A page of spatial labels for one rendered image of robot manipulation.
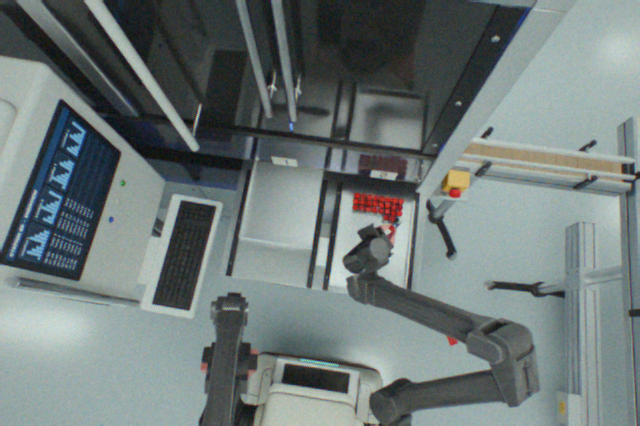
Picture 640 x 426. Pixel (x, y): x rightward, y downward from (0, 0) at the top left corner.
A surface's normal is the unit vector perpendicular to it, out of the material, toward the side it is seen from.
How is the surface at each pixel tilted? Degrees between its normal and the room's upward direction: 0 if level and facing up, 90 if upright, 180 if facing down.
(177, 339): 0
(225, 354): 41
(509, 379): 58
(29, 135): 90
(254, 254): 0
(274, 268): 0
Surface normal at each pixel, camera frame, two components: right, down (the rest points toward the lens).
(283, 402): 0.10, -0.83
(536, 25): -0.15, 0.96
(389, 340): 0.00, -0.25
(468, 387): -0.82, 0.09
